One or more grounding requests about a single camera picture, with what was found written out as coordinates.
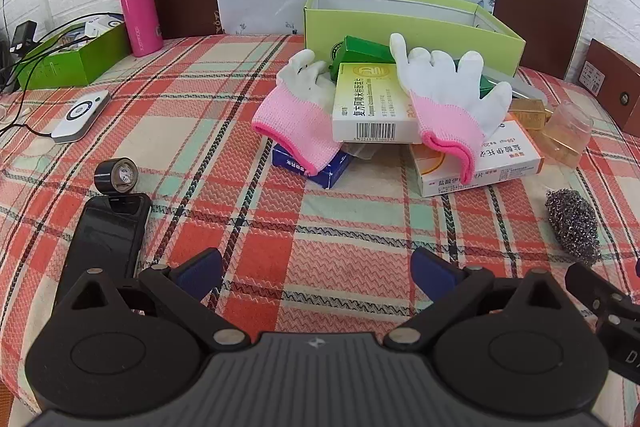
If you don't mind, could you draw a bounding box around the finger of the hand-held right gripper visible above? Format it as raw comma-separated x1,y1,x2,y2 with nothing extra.
565,261,640,325

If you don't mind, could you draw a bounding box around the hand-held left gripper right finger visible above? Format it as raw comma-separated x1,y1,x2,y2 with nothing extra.
387,248,577,351

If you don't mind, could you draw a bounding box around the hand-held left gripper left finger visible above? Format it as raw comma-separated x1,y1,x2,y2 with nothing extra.
52,248,249,351

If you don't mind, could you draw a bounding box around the steel wool scrubber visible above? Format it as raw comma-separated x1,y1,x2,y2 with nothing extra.
544,188,602,267

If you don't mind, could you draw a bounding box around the white orange medicine box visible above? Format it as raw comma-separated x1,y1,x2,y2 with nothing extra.
410,119,547,198

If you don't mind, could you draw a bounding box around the blue box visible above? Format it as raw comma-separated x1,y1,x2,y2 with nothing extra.
272,142,353,190

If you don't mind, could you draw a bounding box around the clear plastic cup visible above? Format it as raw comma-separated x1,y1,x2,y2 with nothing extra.
542,101,595,168

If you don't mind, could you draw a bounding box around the white pink-cuffed glove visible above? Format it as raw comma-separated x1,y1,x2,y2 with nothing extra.
251,49,343,175
389,33,513,185

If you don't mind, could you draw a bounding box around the white yellow medicine box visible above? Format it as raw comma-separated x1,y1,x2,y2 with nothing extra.
331,63,426,145

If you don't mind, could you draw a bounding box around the gold box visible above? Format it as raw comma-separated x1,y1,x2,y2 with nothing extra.
507,99,554,132

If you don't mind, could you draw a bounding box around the large light green cardboard box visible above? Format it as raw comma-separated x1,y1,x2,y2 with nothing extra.
302,0,527,78

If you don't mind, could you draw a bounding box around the black smartphone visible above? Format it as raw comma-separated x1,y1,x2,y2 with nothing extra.
59,193,152,303

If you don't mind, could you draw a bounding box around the plaid tablecloth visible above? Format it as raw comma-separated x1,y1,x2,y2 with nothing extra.
0,34,640,427

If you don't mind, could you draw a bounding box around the black tape roll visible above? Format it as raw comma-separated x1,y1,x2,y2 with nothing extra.
94,159,138,196

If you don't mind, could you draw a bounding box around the brown cardboard box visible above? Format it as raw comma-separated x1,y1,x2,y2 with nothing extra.
580,38,640,135

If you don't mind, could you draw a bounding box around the small green box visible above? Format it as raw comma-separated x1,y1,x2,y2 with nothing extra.
17,13,132,90

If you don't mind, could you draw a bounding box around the small white box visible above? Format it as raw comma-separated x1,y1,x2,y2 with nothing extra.
82,18,125,38

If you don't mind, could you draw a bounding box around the pink thermos bottle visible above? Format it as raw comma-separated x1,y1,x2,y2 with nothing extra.
116,0,164,56

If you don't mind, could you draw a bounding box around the black power adapter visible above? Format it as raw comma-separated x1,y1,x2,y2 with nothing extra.
10,21,39,56

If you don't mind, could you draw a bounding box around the white round-ring device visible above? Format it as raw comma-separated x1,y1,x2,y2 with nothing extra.
51,89,112,144

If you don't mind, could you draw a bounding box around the black cable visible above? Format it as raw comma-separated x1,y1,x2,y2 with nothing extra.
0,13,125,94

